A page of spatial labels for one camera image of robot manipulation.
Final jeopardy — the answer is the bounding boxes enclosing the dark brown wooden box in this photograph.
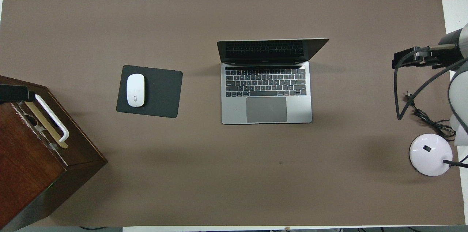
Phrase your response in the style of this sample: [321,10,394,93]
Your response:
[0,75,108,232]

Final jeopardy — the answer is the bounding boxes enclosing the black lamp power cable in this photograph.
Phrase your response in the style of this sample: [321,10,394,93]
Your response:
[404,92,457,142]

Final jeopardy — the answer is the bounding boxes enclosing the white computer mouse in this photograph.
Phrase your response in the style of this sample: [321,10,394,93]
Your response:
[126,74,146,108]

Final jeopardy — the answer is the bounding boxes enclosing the white box handle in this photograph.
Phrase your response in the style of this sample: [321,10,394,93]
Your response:
[33,94,69,143]

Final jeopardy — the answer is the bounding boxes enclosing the large brown table mat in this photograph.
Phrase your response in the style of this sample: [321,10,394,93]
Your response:
[0,0,465,227]

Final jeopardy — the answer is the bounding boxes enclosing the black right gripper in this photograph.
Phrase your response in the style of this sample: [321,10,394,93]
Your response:
[393,29,465,70]

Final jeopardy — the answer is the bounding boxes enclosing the brass plate on box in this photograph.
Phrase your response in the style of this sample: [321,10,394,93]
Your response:
[20,101,68,149]

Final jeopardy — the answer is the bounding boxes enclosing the white desk lamp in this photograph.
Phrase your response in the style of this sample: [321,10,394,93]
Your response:
[409,113,468,177]

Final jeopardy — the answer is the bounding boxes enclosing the silver laptop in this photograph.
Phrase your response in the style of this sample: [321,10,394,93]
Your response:
[216,37,329,125]

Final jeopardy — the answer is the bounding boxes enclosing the grey right arm cable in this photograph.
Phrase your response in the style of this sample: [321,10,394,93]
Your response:
[393,46,468,120]

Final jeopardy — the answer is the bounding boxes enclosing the black mouse pad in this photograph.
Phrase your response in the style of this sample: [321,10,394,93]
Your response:
[116,65,183,119]

